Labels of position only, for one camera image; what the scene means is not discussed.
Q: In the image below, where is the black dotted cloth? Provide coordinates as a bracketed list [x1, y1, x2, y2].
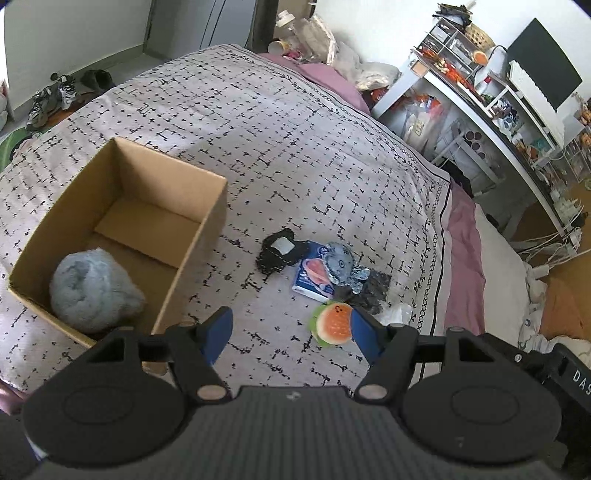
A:
[335, 270, 393, 315]

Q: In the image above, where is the pink bed sheet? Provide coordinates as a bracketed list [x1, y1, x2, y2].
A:
[259, 53, 486, 335]

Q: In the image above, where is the grey-blue plush toy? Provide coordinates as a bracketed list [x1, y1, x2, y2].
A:
[322, 242, 370, 289]

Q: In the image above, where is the white shopping bag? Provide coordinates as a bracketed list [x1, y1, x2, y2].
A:
[401, 92, 445, 149]

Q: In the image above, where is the white keyboard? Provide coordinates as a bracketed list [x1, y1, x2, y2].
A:
[508, 60, 566, 146]

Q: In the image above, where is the white black-patterned blanket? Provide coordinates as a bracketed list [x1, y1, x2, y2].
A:
[0, 44, 453, 398]

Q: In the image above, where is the black monitor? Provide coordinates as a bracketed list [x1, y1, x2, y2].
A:
[507, 17, 583, 110]

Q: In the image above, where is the clear plastic bag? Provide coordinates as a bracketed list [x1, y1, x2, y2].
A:
[376, 302, 414, 328]

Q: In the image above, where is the white printed cloth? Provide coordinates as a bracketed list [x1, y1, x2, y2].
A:
[517, 314, 557, 354]

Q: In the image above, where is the watermelon slice toy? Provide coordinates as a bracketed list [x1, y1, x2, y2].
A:
[310, 300, 358, 347]

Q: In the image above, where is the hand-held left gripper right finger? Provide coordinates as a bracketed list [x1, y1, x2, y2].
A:
[351, 309, 505, 400]

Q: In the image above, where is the grey-blue fluffy towel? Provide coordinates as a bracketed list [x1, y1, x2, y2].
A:
[49, 251, 147, 334]

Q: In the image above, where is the brown cardboard box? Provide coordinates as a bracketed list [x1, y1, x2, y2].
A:
[8, 137, 228, 374]

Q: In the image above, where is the blue tissue packet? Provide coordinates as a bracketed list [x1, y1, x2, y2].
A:
[292, 240, 338, 303]

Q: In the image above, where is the white duvet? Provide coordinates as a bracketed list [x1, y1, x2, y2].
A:
[473, 203, 550, 337]

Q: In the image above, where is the pair of dark shoes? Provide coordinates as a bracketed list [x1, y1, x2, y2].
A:
[81, 69, 115, 92]

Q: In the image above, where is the pair of grey sneakers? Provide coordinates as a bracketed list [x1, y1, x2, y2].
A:
[25, 71, 78, 130]

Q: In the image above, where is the white desk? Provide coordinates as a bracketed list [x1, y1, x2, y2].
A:
[372, 55, 583, 237]

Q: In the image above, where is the pile of clear plastic bags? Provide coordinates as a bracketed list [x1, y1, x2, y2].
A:
[295, 14, 362, 66]

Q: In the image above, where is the white desk riser shelf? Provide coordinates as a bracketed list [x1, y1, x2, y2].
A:
[475, 69, 565, 153]

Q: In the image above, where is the grey drawer organizer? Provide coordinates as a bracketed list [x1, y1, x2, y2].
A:
[418, 21, 476, 81]

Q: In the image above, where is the black pouch with white label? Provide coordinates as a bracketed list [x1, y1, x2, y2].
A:
[256, 227, 311, 276]

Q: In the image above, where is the green floor mat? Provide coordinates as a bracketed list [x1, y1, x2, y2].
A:
[0, 124, 47, 172]

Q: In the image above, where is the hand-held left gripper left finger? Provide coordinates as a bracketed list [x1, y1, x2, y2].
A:
[81, 307, 234, 402]

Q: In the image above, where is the wicker basket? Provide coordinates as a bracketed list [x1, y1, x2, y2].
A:
[464, 24, 496, 47]

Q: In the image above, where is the white power strip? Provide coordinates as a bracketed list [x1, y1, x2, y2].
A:
[522, 225, 583, 278]

